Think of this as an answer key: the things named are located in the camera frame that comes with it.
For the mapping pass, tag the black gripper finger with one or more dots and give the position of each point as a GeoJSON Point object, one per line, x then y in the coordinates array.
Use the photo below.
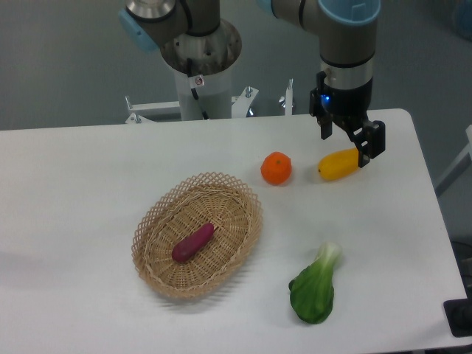
{"type": "Point", "coordinates": [326, 125]}
{"type": "Point", "coordinates": [369, 137]}

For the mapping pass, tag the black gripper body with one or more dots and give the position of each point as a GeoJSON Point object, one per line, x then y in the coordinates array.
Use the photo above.
{"type": "Point", "coordinates": [340, 104]}

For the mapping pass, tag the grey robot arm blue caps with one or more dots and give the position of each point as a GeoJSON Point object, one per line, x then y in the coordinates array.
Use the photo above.
{"type": "Point", "coordinates": [198, 45]}

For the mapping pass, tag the oval woven wicker basket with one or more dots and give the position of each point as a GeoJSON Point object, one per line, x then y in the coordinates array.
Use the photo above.
{"type": "Point", "coordinates": [223, 200]}

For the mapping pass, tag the purple sweet potato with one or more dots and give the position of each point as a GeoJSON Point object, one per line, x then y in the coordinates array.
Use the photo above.
{"type": "Point", "coordinates": [193, 243]}

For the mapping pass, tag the yellow mango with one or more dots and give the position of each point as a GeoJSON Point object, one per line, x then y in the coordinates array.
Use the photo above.
{"type": "Point", "coordinates": [339, 164]}

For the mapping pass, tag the orange tangerine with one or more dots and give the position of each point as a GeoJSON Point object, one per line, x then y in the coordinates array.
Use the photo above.
{"type": "Point", "coordinates": [276, 168]}

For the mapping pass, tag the green bok choy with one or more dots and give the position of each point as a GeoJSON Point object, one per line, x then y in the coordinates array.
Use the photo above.
{"type": "Point", "coordinates": [311, 291]}

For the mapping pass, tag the white frame at right edge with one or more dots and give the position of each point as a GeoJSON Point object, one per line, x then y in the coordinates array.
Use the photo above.
{"type": "Point", "coordinates": [456, 168]}

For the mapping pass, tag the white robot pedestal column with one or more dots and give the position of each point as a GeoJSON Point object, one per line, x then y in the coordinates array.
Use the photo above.
{"type": "Point", "coordinates": [204, 96]}

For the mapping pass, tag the white metal mounting frame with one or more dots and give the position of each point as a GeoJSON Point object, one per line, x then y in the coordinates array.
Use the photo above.
{"type": "Point", "coordinates": [242, 106]}

